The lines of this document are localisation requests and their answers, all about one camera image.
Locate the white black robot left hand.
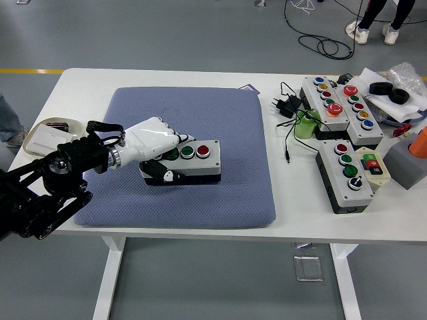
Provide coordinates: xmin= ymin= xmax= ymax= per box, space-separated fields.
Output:
xmin=116 ymin=116 xmax=197 ymax=183

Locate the grey four-button control box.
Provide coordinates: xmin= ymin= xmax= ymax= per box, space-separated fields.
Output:
xmin=315 ymin=139 xmax=375 ymax=215
xmin=139 ymin=139 xmax=222 ymax=186

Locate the cream oval tray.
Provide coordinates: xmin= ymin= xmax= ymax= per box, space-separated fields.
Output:
xmin=25 ymin=116 xmax=84 ymax=157

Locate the blue-grey fabric mat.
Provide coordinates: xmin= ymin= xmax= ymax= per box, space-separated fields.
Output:
xmin=73 ymin=86 xmax=277 ymax=230

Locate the dark red small object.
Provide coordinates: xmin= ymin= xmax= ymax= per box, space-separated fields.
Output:
xmin=45 ymin=122 xmax=70 ymax=133

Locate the purple-edged card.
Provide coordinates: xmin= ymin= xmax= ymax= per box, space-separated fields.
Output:
xmin=238 ymin=83 xmax=261 ymax=96

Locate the black power adapter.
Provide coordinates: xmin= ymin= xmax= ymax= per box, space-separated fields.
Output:
xmin=269 ymin=94 xmax=304 ymax=119

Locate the person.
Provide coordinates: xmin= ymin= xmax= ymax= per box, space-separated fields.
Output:
xmin=345 ymin=0 xmax=418 ymax=46
xmin=0 ymin=95 xmax=30 ymax=149

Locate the white table leg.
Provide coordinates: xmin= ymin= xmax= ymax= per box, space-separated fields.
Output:
xmin=92 ymin=235 xmax=127 ymax=320
xmin=330 ymin=243 xmax=363 ymax=320

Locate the green cup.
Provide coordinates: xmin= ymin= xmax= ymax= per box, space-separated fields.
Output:
xmin=294 ymin=109 xmax=322 ymax=140

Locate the white paper sheet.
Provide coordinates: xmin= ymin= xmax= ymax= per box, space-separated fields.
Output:
xmin=353 ymin=67 xmax=427 ymax=123

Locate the blue round dish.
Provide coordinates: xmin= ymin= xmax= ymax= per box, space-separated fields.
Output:
xmin=380 ymin=109 xmax=427 ymax=127

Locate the grey block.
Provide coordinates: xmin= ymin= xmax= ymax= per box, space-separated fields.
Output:
xmin=383 ymin=131 xmax=427 ymax=191

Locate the clear bubble wrap bag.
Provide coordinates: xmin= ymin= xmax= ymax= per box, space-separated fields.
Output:
xmin=378 ymin=61 xmax=427 ymax=97

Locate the orange cylinder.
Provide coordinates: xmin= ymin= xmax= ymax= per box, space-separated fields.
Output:
xmin=409 ymin=125 xmax=427 ymax=160

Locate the white wall switch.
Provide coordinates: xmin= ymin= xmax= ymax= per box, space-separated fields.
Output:
xmin=28 ymin=125 xmax=76 ymax=151

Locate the black adapter cable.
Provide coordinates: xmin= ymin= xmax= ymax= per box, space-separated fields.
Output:
xmin=276 ymin=81 xmax=321 ymax=165

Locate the black floor cable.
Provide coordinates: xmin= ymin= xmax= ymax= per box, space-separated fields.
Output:
xmin=284 ymin=0 xmax=355 ymax=61

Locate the white cord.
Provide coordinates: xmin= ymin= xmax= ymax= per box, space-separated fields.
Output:
xmin=289 ymin=0 xmax=316 ymax=16

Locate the cream three-key switch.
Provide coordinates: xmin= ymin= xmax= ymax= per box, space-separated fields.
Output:
xmin=354 ymin=146 xmax=391 ymax=194

